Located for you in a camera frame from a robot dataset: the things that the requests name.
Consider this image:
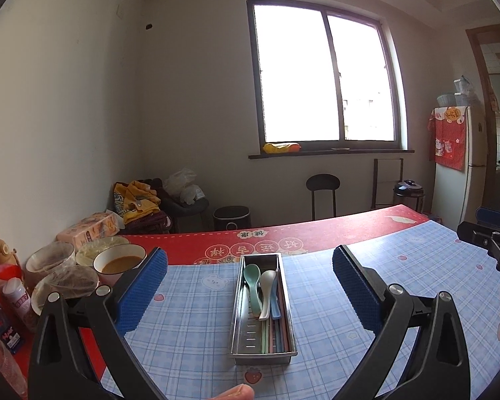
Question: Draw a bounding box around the blue chopstick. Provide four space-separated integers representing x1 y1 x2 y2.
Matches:
274 320 285 353

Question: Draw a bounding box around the blue spoon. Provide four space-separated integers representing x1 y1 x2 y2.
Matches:
270 275 282 321

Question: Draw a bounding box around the green chopstick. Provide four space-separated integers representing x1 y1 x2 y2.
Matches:
261 319 270 354

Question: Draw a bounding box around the white speckled spoon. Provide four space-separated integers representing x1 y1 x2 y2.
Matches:
259 270 277 321

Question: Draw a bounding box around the green spoon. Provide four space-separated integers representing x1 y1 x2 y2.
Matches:
243 264 262 319

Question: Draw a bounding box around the left hand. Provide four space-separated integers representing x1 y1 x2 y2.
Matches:
210 384 255 400

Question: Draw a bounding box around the white refrigerator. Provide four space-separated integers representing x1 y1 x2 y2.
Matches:
429 106 487 230

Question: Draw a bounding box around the yogurt cup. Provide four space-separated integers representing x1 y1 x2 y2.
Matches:
0 264 38 333

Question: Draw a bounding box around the plastic-wrapped bowl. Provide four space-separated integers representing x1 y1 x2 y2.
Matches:
25 241 76 288
31 265 99 316

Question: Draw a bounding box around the black rice cooker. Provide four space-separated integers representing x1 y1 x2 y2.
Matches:
393 180 425 213

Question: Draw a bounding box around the red cloth on refrigerator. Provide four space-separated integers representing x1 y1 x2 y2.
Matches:
428 106 468 172

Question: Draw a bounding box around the white textured bowl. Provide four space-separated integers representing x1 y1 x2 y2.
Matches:
93 244 147 286

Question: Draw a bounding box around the blue plaid bear placemat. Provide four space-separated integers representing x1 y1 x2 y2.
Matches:
125 222 500 399

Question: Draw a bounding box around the tan cartoon figurine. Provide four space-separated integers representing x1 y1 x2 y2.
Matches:
0 239 19 265

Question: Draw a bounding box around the tissue box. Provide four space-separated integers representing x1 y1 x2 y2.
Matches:
56 211 121 249

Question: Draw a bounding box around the red printed tablecloth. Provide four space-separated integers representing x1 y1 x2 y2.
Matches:
13 205 428 379

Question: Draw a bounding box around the black round stool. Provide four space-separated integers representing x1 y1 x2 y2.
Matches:
305 172 342 221

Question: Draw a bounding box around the stainless steel utensil tray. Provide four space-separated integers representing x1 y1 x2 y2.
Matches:
229 253 298 366

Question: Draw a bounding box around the white plastic bag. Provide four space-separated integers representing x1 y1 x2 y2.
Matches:
162 168 205 205

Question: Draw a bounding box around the window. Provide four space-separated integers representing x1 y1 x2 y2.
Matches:
246 0 407 156

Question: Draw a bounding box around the black waste bin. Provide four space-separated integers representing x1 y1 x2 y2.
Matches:
213 206 252 231

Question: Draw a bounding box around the yellow cloth on sill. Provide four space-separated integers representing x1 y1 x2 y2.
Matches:
262 143 301 154

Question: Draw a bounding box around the black folding chair frame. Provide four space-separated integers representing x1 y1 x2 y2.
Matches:
371 158 404 210

